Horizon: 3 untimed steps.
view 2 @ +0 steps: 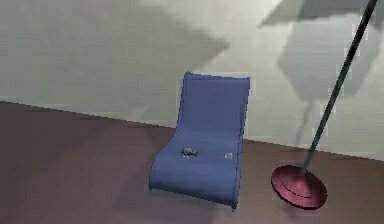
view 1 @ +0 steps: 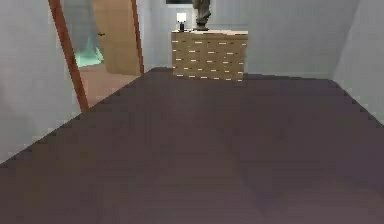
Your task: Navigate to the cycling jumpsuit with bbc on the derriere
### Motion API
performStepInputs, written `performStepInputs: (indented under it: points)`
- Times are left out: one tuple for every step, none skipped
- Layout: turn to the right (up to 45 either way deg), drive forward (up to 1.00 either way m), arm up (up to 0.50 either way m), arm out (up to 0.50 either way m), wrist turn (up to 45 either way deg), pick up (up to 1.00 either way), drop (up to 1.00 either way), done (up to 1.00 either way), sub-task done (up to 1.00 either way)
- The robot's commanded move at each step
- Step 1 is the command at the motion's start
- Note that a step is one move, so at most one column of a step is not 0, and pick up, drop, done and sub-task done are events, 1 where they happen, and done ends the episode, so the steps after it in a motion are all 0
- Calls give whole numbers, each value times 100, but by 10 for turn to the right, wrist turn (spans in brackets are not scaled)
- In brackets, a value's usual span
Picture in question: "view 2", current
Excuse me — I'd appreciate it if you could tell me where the blue curved lounge chair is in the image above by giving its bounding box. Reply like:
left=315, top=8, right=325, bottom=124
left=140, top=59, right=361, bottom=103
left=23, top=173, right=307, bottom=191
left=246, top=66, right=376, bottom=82
left=148, top=71, right=251, bottom=211

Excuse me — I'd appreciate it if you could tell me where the small grey lumpy object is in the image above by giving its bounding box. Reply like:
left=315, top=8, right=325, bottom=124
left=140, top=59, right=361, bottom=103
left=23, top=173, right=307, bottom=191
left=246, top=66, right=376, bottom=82
left=181, top=147, right=200, bottom=159

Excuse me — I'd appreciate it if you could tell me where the red base floor lamp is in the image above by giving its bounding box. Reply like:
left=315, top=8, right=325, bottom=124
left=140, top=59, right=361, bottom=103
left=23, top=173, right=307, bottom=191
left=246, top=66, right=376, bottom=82
left=270, top=0, right=380, bottom=211

